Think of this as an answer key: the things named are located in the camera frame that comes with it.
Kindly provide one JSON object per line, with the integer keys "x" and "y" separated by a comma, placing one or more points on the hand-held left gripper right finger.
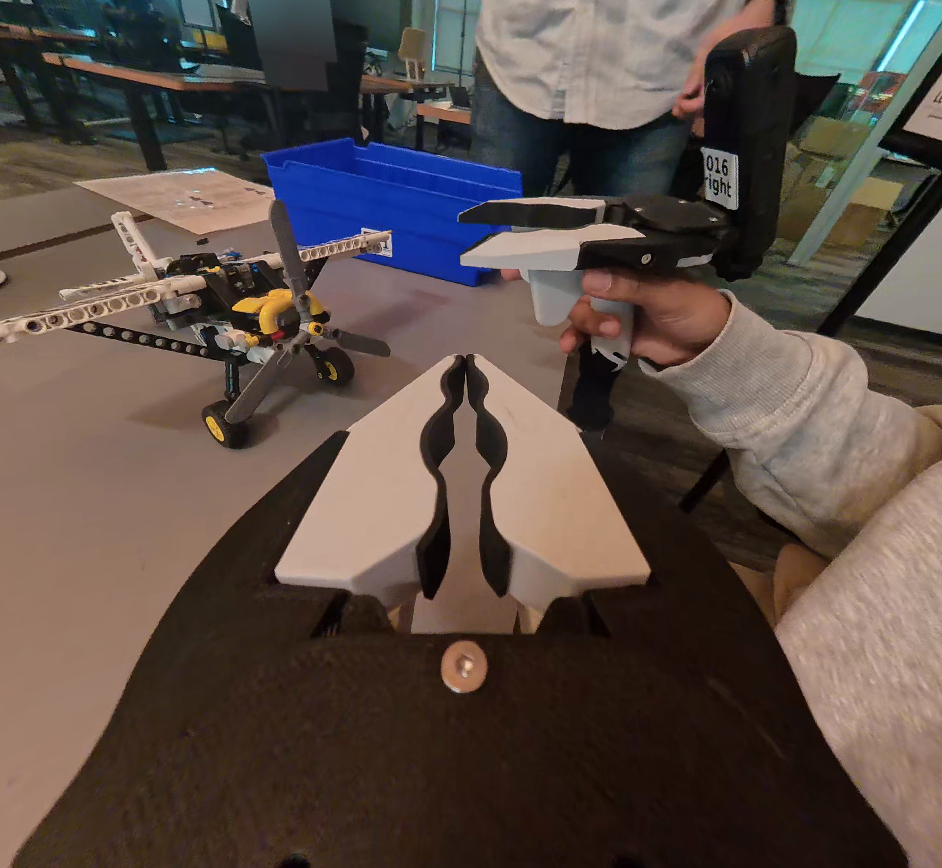
{"x": 567, "y": 515}

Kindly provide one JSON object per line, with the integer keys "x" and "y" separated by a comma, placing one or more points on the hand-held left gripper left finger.
{"x": 360, "y": 507}

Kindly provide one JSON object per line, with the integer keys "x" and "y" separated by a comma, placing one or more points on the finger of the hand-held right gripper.
{"x": 530, "y": 250}
{"x": 544, "y": 212}

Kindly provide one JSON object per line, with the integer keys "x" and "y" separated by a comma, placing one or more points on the yellow white lego airplane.
{"x": 257, "y": 309}

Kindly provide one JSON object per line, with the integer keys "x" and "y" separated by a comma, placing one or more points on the person's right hand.
{"x": 677, "y": 316}

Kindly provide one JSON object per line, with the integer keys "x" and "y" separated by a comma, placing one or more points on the brown cardboard box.
{"x": 831, "y": 147}
{"x": 846, "y": 217}

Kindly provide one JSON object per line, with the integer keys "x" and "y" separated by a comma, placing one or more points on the blue plastic bin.
{"x": 412, "y": 198}

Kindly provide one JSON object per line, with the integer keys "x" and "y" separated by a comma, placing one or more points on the framed white sign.
{"x": 927, "y": 110}

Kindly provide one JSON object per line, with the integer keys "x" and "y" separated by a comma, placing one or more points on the wooden workbench black legs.
{"x": 397, "y": 84}
{"x": 147, "y": 73}

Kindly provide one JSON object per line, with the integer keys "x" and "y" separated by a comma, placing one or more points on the small beige stand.
{"x": 412, "y": 48}

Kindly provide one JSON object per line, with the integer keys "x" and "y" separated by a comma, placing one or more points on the person's grey sweater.
{"x": 883, "y": 662}

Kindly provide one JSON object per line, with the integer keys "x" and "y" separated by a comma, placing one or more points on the printed paper sheet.
{"x": 176, "y": 198}

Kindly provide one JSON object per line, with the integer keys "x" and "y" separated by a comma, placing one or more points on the white framed board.
{"x": 193, "y": 0}

